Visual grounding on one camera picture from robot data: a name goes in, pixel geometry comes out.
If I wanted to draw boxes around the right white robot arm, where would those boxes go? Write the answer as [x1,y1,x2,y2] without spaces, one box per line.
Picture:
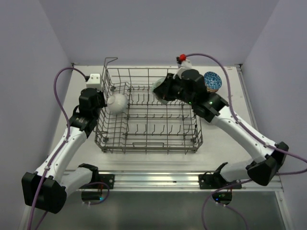
[152,68,289,188]

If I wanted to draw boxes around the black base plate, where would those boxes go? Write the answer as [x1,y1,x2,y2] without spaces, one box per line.
[88,174,115,189]
[198,162,242,189]

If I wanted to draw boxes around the white ribbed ceramic bowl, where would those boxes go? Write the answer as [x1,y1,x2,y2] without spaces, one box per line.
[107,93,128,114]

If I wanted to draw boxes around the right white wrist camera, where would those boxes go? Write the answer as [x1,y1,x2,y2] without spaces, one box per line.
[174,54,192,79]

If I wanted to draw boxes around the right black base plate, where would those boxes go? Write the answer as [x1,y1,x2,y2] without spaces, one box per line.
[198,162,242,189]

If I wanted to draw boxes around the aluminium mounting rail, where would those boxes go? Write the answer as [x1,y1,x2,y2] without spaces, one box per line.
[31,169,283,192]

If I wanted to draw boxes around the grey wire dish rack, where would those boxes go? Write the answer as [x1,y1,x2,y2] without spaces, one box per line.
[94,57,203,154]

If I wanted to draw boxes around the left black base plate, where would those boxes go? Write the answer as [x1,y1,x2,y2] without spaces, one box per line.
[88,174,115,189]

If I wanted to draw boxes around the red diamond pattern bowl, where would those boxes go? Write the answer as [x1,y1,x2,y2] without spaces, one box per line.
[204,71,223,91]

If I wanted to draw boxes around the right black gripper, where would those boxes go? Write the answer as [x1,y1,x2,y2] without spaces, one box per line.
[153,72,195,105]

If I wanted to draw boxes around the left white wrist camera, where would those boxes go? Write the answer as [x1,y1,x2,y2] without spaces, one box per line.
[86,73,102,91]

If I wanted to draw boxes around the white bowl dark stripes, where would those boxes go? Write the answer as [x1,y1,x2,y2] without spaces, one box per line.
[207,87,219,93]

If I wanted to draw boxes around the pale green ceramic bowl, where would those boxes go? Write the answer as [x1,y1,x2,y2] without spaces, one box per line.
[151,77,168,105]

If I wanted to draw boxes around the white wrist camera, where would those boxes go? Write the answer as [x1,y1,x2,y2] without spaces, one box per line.
[174,54,192,79]
[86,73,102,91]

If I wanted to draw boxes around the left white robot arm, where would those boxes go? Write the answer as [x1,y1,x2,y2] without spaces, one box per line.
[22,88,106,214]

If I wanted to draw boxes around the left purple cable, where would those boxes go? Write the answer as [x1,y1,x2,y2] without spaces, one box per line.
[26,68,88,230]

